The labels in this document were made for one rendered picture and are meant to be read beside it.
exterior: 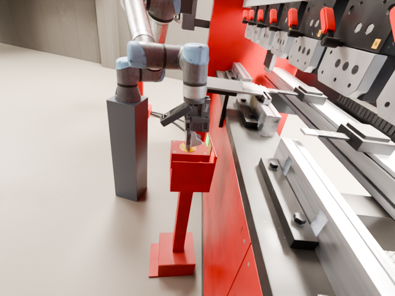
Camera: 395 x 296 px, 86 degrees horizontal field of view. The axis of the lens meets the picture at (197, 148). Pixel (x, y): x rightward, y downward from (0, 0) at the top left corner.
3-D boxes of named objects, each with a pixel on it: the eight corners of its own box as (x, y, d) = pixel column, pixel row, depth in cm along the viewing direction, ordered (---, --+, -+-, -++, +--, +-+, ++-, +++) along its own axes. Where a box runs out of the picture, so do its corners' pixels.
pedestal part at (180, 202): (172, 242, 125) (180, 171, 96) (182, 242, 126) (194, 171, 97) (172, 252, 120) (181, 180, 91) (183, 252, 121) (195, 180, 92)
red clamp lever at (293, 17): (289, 6, 61) (290, 32, 58) (303, 8, 62) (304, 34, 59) (285, 11, 63) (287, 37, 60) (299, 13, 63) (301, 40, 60)
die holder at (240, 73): (230, 73, 177) (233, 61, 172) (237, 74, 177) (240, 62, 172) (240, 93, 135) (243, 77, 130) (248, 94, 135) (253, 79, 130)
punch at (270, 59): (261, 69, 103) (268, 47, 98) (265, 69, 103) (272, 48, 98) (267, 74, 95) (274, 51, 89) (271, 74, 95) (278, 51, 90)
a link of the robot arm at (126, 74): (115, 78, 126) (113, 54, 119) (139, 79, 131) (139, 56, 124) (117, 85, 117) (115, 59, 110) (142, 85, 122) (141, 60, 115)
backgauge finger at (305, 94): (263, 89, 108) (266, 79, 105) (313, 96, 110) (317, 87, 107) (270, 97, 98) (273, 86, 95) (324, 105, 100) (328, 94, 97)
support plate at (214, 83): (203, 77, 110) (204, 76, 109) (253, 84, 111) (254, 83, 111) (204, 88, 94) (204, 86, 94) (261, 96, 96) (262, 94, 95)
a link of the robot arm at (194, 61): (203, 41, 65) (214, 46, 59) (201, 78, 71) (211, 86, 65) (178, 41, 63) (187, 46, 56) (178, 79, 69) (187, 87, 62)
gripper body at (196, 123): (208, 134, 73) (211, 101, 67) (183, 134, 72) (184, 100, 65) (205, 124, 79) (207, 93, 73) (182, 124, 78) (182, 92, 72)
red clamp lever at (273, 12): (270, 7, 78) (270, 27, 75) (281, 9, 78) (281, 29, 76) (268, 11, 80) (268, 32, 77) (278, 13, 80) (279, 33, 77)
